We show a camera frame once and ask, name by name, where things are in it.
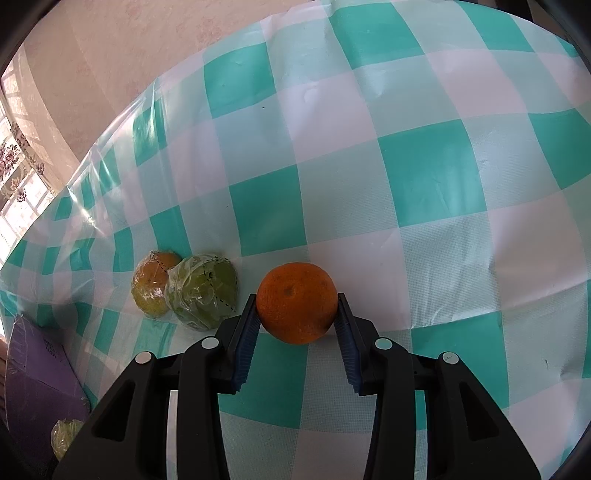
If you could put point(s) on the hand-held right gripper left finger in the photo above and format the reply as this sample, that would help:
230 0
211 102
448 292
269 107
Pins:
244 344

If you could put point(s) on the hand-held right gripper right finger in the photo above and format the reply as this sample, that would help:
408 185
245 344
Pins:
347 346

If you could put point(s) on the large green mango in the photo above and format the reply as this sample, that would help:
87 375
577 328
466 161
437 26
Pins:
203 295

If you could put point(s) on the orange mandarin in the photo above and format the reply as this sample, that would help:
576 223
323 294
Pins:
297 304

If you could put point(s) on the yellow-red fruit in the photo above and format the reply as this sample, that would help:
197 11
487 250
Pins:
150 288

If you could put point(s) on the small green fruit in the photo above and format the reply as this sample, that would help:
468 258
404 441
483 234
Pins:
64 437

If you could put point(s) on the green white checkered tablecloth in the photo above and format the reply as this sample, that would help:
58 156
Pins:
415 184

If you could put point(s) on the purple cardboard box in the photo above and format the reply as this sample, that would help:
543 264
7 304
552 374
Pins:
37 383

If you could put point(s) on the floral curtain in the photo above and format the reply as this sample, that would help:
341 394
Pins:
14 154

